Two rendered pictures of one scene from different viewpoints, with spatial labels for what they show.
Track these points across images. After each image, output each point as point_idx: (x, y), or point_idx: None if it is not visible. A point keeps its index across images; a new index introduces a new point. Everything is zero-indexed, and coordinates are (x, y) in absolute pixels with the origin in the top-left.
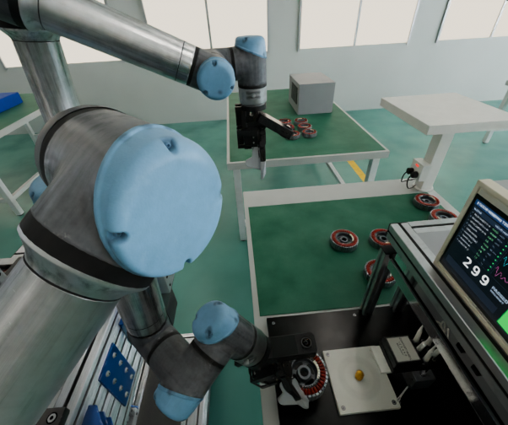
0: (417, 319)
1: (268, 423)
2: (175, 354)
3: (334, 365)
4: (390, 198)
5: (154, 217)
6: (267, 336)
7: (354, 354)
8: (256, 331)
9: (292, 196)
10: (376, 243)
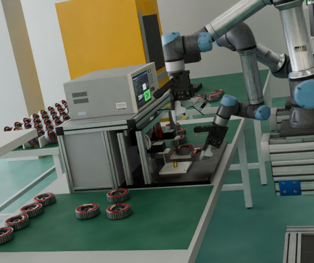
0: (124, 181)
1: (223, 165)
2: (244, 103)
3: (183, 168)
4: (19, 248)
5: None
6: (212, 180)
7: (171, 170)
8: (216, 112)
9: (119, 260)
10: (98, 204)
